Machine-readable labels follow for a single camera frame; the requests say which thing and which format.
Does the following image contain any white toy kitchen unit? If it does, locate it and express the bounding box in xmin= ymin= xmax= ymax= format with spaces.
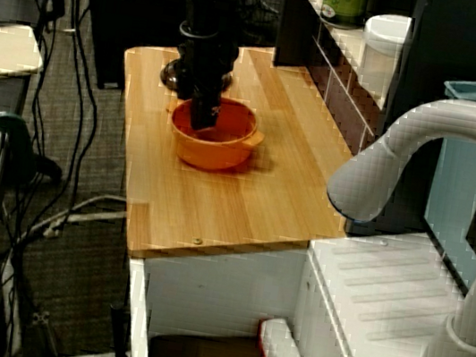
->
xmin=76 ymin=0 xmax=476 ymax=357

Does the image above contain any dark grey upright post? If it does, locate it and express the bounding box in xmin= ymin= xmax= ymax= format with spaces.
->
xmin=344 ymin=0 xmax=476 ymax=254

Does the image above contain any black computer case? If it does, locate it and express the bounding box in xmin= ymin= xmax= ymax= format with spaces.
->
xmin=67 ymin=0 xmax=198 ymax=102

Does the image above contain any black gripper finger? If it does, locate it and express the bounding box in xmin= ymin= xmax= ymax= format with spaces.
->
xmin=175 ymin=81 xmax=197 ymax=103
xmin=186 ymin=93 xmax=226 ymax=135

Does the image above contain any grey cable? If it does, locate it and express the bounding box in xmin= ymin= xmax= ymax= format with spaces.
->
xmin=41 ymin=200 xmax=127 ymax=251
xmin=69 ymin=188 xmax=130 ymax=221

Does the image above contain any black shelf side panel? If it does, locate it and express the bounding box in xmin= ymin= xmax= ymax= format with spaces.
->
xmin=272 ymin=0 xmax=326 ymax=72

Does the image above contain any orange toy pot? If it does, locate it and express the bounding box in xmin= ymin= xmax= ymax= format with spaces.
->
xmin=157 ymin=89 xmax=270 ymax=178

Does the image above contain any grey toy faucet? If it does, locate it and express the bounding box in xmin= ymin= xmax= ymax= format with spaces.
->
xmin=299 ymin=79 xmax=476 ymax=357

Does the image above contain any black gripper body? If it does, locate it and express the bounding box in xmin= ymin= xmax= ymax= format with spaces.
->
xmin=169 ymin=31 xmax=242 ymax=106

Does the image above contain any brown lid with yellow knob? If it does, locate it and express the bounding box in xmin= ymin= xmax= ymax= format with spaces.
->
xmin=157 ymin=55 xmax=237 ymax=98

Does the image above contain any green hand tool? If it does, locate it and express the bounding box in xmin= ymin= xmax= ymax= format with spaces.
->
xmin=0 ymin=111 xmax=71 ymax=186

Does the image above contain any black cable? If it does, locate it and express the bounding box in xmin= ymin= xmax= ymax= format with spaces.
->
xmin=19 ymin=0 xmax=71 ymax=157
xmin=28 ymin=0 xmax=117 ymax=214

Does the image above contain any red rimmed white toy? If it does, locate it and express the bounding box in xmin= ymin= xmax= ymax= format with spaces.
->
xmin=253 ymin=313 xmax=312 ymax=357

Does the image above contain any white plastic jar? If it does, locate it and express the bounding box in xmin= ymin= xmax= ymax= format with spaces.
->
xmin=353 ymin=9 xmax=415 ymax=100

